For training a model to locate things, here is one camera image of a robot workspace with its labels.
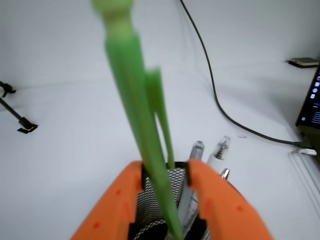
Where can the green mechanical pencil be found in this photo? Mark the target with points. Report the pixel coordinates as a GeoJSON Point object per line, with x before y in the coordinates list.
{"type": "Point", "coordinates": [142, 96]}

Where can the laptop screen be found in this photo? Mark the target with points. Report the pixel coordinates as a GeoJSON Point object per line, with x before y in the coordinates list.
{"type": "Point", "coordinates": [309, 114]}

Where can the black tripod leg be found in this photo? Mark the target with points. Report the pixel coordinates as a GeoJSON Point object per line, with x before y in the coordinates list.
{"type": "Point", "coordinates": [27, 126]}

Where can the clear white pen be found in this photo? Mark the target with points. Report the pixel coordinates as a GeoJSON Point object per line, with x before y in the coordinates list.
{"type": "Point", "coordinates": [216, 159]}

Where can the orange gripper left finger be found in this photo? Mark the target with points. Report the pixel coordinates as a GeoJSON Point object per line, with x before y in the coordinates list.
{"type": "Point", "coordinates": [111, 217]}

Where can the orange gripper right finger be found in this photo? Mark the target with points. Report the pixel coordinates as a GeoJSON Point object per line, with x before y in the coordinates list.
{"type": "Point", "coordinates": [228, 215]}

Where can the silver capped pen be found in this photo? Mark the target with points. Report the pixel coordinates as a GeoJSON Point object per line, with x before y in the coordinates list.
{"type": "Point", "coordinates": [225, 174]}

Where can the small grey box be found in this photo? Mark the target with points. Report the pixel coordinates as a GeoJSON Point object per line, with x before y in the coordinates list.
{"type": "Point", "coordinates": [304, 62]}

